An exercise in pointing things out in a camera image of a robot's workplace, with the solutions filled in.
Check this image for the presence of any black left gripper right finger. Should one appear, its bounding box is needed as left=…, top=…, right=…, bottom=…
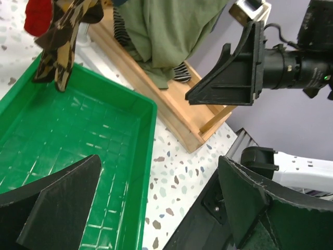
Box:
left=217, top=156, right=332, bottom=249

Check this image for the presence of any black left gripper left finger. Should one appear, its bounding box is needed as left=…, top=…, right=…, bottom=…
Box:
left=1, top=155, right=101, bottom=249

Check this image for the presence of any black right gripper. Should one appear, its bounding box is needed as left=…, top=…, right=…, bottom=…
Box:
left=185, top=21, right=332, bottom=106

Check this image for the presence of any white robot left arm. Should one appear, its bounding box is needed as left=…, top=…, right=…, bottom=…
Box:
left=1, top=147, right=332, bottom=249

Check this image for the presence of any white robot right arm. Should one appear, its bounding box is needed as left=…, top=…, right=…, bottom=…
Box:
left=185, top=1, right=332, bottom=106

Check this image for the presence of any wooden clothes rack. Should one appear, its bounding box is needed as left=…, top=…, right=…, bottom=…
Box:
left=88, top=19, right=235, bottom=153

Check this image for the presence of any green plastic tray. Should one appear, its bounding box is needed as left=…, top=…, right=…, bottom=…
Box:
left=1, top=59, right=157, bottom=249

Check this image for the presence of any green t-shirt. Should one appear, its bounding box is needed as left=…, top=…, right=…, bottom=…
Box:
left=113, top=0, right=228, bottom=90

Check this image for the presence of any striped black white garment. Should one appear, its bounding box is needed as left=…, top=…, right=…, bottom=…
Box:
left=113, top=7, right=130, bottom=47

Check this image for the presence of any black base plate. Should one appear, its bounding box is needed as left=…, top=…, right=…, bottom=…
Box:
left=164, top=171, right=236, bottom=250

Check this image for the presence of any aluminium rail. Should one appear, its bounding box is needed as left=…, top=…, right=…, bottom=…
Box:
left=226, top=128, right=258, bottom=161

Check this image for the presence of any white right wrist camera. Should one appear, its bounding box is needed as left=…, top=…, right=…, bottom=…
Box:
left=229, top=0, right=272, bottom=27

